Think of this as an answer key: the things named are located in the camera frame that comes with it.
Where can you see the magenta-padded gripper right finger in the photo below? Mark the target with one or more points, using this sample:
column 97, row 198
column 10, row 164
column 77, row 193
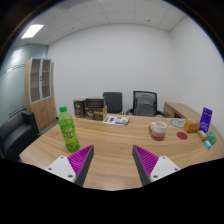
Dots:
column 164, row 167

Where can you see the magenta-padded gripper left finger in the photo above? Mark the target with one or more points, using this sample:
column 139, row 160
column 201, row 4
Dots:
column 61, row 167

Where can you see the green drink bottle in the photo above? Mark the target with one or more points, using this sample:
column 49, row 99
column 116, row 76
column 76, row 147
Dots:
column 69, row 133

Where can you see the white and brown mug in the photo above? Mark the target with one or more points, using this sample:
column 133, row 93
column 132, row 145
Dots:
column 159, row 130

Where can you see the small blue packet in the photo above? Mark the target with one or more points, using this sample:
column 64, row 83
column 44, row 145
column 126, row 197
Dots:
column 207, row 144

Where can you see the tan labelled packet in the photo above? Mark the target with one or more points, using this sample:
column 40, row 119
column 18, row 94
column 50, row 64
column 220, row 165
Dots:
column 202, row 135

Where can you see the green flat packet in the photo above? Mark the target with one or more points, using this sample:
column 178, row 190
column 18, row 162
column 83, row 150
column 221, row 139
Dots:
column 211, row 137

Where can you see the black leather sofa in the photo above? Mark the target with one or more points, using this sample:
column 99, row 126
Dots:
column 16, row 133

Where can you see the wooden side desk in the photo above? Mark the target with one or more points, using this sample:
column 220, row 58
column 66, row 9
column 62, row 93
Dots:
column 181, row 109

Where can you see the tall dark brown box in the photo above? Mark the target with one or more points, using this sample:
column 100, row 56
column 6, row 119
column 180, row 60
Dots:
column 79, row 108

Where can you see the purple standing pouch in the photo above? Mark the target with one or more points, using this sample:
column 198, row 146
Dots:
column 206, row 119

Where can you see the brown cardboard box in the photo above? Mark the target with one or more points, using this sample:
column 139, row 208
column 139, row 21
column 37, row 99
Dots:
column 98, row 114

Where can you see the black mesh office chair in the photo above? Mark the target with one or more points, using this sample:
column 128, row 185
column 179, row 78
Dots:
column 145, row 103

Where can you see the white printed leaflet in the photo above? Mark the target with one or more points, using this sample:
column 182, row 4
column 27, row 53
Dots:
column 116, row 120

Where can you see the wooden cabinet with glass doors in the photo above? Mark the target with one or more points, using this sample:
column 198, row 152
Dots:
column 39, row 100

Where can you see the dark padded office chair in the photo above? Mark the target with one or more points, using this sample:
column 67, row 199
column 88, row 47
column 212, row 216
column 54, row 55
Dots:
column 113, row 101

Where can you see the rectangular ceiling light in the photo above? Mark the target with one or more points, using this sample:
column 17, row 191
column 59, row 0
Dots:
column 32, row 31

